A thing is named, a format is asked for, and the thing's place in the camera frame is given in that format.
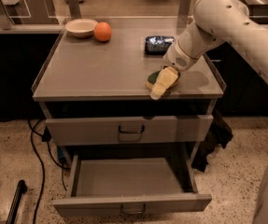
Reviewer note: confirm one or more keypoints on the orange fruit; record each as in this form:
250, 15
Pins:
102, 32

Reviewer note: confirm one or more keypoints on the dark cloth behind cabinet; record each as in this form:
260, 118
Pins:
219, 133

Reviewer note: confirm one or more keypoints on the white ceramic bowl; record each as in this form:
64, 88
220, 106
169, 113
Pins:
81, 28

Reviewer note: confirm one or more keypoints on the green and yellow sponge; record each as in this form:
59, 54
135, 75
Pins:
163, 80

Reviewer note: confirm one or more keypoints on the black pole on floor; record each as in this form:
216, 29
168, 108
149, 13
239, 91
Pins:
20, 190

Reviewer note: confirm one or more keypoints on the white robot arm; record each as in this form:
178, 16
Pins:
215, 22

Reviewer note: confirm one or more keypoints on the grey metal drawer cabinet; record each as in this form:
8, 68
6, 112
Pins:
88, 79

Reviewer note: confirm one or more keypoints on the blue crumpled chip bag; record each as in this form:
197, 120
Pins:
158, 44

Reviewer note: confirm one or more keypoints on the clear acrylic barrier panel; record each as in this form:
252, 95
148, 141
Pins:
87, 3

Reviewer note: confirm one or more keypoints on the grey open lower drawer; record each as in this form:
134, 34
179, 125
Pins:
159, 184

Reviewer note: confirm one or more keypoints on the grey upper drawer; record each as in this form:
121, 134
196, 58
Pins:
122, 130

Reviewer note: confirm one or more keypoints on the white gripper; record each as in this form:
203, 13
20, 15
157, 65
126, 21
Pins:
176, 59

